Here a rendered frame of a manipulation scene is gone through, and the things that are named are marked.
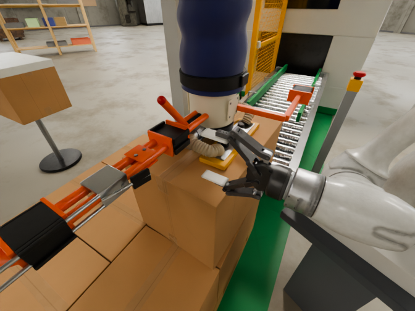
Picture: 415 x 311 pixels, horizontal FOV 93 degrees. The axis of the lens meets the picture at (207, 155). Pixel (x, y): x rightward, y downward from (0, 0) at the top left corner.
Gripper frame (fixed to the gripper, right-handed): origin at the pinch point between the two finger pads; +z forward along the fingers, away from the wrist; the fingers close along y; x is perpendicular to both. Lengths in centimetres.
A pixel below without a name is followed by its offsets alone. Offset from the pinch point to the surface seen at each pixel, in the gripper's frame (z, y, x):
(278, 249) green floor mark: -28, 107, 50
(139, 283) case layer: 16, 53, -23
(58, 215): 11.7, -2.5, -30.0
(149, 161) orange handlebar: 10.7, -0.3, -9.9
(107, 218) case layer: 51, 53, -11
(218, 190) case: -3.1, 12.8, 1.3
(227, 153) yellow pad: 1.4, 10.4, 15.6
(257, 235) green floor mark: -12, 107, 53
